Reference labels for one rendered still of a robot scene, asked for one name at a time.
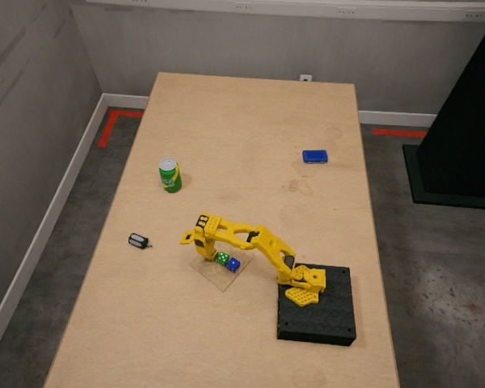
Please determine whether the blue die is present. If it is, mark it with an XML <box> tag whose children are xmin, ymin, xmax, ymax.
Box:
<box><xmin>227</xmin><ymin>257</ymin><xmax>240</xmax><ymax>273</ymax></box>

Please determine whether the green die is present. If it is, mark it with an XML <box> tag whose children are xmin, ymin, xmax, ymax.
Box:
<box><xmin>217</xmin><ymin>252</ymin><xmax>230</xmax><ymax>267</ymax></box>

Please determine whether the yellow die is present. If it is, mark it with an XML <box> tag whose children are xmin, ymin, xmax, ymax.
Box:
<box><xmin>210</xmin><ymin>248</ymin><xmax>219</xmax><ymax>262</ymax></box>

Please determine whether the blue rectangular case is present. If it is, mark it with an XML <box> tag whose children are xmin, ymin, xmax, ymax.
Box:
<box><xmin>302</xmin><ymin>150</ymin><xmax>328</xmax><ymax>164</ymax></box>

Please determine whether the green soda can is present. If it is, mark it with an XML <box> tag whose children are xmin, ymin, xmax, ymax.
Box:
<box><xmin>158</xmin><ymin>158</ymin><xmax>182</xmax><ymax>192</ymax></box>

